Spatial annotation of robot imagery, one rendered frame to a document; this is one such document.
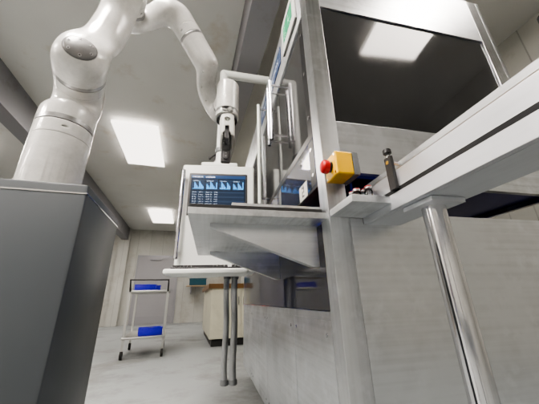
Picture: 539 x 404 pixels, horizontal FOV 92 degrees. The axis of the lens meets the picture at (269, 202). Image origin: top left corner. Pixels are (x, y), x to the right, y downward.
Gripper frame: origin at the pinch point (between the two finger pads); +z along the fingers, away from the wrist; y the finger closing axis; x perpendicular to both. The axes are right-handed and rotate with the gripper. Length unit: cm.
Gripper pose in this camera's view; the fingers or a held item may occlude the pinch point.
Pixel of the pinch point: (225, 157)
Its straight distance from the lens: 92.6
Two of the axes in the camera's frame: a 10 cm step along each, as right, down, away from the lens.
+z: 0.3, 9.4, -3.5
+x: -9.8, -0.5, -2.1
